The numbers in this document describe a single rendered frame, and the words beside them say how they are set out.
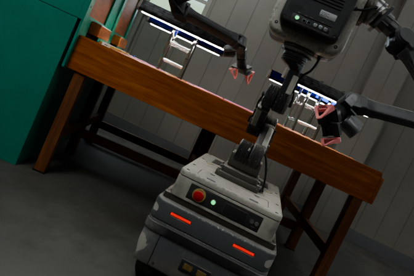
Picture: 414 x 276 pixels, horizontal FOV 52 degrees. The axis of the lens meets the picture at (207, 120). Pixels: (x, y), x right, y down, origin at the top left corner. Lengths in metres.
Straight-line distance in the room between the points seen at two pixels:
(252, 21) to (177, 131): 1.35
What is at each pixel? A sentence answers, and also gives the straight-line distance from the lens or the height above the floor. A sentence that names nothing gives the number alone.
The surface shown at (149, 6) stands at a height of 1.08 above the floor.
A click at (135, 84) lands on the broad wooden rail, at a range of 2.30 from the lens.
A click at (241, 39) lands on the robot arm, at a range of 2.31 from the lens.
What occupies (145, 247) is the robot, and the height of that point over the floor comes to 0.14.
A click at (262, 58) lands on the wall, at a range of 4.37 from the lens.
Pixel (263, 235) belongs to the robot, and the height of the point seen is 0.38.
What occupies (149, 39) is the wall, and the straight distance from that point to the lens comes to 4.57.
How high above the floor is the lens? 0.80
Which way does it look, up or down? 4 degrees down
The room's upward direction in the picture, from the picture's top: 25 degrees clockwise
